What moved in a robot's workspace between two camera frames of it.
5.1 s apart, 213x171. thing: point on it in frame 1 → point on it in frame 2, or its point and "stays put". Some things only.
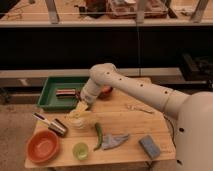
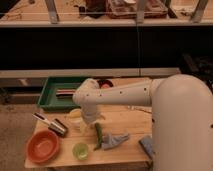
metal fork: x=140 y=107 stays put
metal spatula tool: x=54 y=125 stays put
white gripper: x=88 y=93 → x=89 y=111
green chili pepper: x=100 y=136 stays put
